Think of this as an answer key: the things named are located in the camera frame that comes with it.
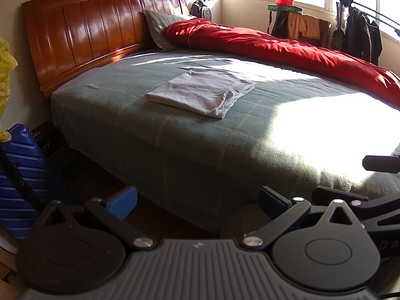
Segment black jacket with badge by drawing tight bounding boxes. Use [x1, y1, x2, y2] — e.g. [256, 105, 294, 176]
[344, 9, 373, 62]

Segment orange hanging clothes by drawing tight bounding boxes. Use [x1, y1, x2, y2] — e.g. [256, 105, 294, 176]
[287, 12, 321, 40]

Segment wooden headboard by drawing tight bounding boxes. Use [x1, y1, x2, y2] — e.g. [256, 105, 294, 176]
[21, 0, 188, 97]

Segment white printed t-shirt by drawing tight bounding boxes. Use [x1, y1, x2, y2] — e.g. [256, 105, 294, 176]
[144, 69, 257, 119]

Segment black cardboard box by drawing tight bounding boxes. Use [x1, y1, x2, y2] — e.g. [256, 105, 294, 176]
[31, 119, 68, 163]

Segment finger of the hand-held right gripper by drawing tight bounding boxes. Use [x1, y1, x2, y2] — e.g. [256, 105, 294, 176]
[312, 185, 400, 226]
[362, 154, 400, 174]

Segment blue ribbed suitcase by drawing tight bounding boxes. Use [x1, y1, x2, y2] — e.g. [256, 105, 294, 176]
[0, 123, 73, 241]

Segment yellow plastic cover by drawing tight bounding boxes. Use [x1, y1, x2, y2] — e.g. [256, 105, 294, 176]
[0, 36, 19, 141]

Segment metal clothes drying rack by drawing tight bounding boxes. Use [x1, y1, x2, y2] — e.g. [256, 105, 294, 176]
[337, 0, 400, 38]

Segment hanging dark bag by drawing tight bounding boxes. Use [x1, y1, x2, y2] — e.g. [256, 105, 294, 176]
[331, 28, 346, 51]

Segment green tray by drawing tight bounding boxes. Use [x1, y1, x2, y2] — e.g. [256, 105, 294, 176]
[267, 4, 304, 13]

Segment red quilt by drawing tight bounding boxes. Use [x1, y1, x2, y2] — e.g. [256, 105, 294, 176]
[164, 18, 400, 107]

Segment dark hanging garment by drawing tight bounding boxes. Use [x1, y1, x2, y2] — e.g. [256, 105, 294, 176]
[270, 10, 290, 38]

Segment plain black jacket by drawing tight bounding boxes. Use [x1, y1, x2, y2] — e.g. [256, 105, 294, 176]
[369, 20, 384, 66]

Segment green plaid bed sheet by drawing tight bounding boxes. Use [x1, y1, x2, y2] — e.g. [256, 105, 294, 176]
[50, 48, 400, 235]

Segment black pole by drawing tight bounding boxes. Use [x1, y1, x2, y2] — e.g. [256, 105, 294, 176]
[0, 142, 47, 211]

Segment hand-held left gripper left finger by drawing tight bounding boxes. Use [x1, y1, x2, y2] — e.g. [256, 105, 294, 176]
[34, 185, 157, 251]

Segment dark backpack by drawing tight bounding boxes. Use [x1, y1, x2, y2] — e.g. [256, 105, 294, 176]
[189, 0, 212, 21]

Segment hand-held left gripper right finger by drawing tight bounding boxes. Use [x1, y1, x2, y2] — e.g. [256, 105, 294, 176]
[240, 186, 365, 251]

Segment grey pillow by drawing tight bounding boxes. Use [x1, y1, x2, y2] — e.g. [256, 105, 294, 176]
[142, 9, 197, 52]

